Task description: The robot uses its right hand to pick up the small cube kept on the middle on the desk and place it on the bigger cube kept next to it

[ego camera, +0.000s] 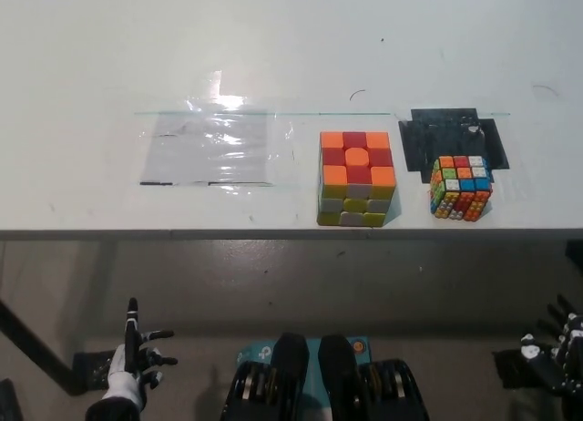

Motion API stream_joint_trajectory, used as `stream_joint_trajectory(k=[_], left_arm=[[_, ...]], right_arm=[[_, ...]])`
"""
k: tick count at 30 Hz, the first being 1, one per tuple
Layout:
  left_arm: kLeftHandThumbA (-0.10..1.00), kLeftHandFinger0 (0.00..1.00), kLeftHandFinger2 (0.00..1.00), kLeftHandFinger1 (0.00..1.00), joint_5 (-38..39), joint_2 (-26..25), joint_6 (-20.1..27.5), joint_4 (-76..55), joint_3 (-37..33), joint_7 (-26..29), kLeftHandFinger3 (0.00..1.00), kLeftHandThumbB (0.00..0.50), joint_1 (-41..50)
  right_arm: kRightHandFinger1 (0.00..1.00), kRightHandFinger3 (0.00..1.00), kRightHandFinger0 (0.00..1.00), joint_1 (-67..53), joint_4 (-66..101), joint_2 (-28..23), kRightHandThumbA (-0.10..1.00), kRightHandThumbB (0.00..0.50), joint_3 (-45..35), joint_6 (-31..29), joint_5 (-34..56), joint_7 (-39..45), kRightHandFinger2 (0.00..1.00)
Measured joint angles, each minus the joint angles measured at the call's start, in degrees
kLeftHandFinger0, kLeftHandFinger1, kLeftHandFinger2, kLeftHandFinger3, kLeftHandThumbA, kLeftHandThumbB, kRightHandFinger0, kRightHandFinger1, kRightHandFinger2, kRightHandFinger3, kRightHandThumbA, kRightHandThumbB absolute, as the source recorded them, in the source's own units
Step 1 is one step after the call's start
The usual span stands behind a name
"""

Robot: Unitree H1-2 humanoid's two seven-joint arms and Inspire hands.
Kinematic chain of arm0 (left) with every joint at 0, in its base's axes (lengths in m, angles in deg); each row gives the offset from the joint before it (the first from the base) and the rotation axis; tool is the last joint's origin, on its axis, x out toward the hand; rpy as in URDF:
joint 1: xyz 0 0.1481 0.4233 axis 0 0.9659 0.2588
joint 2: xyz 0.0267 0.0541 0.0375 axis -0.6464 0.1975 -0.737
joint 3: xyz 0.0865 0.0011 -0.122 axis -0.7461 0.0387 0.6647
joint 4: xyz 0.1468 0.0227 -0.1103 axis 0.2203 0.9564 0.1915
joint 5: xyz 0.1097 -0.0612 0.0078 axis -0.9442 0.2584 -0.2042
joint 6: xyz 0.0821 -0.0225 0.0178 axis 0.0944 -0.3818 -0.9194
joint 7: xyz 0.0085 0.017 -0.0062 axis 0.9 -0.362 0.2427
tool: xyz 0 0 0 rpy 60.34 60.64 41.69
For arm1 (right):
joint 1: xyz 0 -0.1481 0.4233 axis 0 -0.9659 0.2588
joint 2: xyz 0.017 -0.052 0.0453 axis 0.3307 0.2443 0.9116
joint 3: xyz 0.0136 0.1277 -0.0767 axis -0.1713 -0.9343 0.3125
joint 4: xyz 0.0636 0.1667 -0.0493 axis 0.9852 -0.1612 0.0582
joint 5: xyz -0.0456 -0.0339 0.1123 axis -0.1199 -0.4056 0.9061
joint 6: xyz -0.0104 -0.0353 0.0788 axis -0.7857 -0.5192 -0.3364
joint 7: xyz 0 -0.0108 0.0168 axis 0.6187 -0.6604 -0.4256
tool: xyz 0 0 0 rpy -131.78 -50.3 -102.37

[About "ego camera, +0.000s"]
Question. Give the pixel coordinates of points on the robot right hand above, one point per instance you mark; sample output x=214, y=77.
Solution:
x=558, y=371

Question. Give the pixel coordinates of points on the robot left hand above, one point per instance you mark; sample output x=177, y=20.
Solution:
x=125, y=375

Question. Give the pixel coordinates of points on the small studded multicolour puzzle cube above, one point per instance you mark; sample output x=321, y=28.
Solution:
x=460, y=188

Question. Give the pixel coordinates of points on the big pastel puzzle cube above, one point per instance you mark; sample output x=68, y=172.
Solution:
x=357, y=175

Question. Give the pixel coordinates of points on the black table foot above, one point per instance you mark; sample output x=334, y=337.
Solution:
x=508, y=371

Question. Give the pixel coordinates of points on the black table strut with foot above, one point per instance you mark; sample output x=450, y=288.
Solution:
x=27, y=334

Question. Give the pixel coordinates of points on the clear plastic sheet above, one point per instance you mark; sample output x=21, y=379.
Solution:
x=200, y=157

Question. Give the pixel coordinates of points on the clear plastic film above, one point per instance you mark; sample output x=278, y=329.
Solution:
x=282, y=134

